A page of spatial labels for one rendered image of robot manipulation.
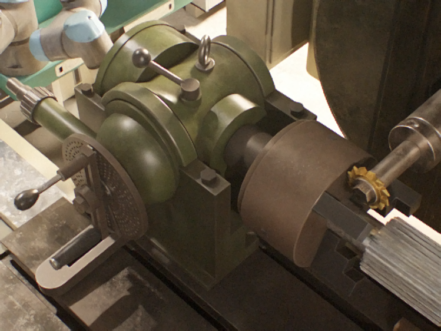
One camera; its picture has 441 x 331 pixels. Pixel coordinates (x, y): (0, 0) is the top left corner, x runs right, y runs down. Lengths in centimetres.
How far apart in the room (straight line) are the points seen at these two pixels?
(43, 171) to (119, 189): 75
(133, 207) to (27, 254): 29
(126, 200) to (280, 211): 23
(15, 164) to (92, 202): 71
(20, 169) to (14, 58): 35
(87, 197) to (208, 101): 23
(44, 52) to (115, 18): 46
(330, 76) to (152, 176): 37
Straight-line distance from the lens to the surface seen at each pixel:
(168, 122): 119
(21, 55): 213
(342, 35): 134
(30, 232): 146
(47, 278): 136
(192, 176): 120
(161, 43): 131
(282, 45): 153
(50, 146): 252
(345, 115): 143
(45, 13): 231
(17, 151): 200
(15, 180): 190
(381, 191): 110
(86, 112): 136
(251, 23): 150
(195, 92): 122
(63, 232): 144
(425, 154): 116
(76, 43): 180
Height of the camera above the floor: 214
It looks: 49 degrees down
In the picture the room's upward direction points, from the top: straight up
